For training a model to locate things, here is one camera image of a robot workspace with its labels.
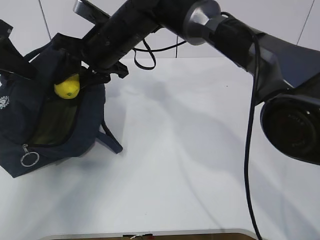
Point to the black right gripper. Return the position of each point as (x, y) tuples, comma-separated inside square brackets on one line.
[(74, 56)]

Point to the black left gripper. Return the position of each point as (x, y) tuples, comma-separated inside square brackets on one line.
[(11, 61)]

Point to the yellow lemon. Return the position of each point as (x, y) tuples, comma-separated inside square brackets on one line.
[(68, 89)]

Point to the navy blue lunch bag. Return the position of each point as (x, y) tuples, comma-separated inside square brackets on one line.
[(38, 128)]

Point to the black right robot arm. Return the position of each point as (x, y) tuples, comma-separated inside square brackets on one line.
[(286, 77)]

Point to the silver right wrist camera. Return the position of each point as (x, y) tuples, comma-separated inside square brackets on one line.
[(90, 12)]

